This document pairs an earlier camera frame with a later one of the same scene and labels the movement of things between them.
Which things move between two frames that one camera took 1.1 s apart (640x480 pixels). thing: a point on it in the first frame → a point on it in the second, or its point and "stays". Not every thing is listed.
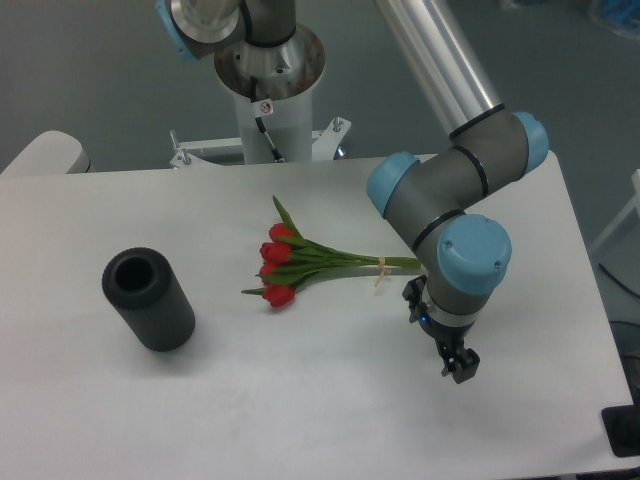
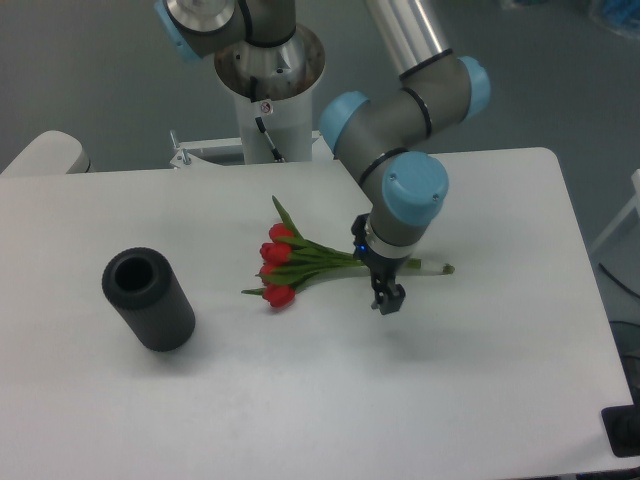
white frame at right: (635, 204) stays
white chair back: (52, 152) stays
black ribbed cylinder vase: (141, 283) stays
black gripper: (446, 336) → (383, 267)
